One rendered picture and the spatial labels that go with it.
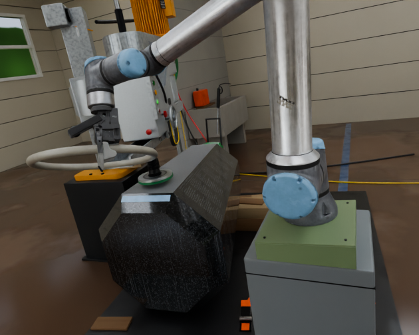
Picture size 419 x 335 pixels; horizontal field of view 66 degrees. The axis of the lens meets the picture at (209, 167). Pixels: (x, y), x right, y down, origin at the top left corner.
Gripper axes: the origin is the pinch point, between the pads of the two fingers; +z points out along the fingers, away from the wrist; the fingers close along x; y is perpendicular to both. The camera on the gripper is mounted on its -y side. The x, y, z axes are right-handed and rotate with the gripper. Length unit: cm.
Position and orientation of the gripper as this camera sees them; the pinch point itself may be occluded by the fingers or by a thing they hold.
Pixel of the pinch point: (100, 167)
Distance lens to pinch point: 113.5
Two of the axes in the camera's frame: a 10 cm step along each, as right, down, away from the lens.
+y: 9.2, -0.7, 3.7
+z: 1.1, 9.9, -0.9
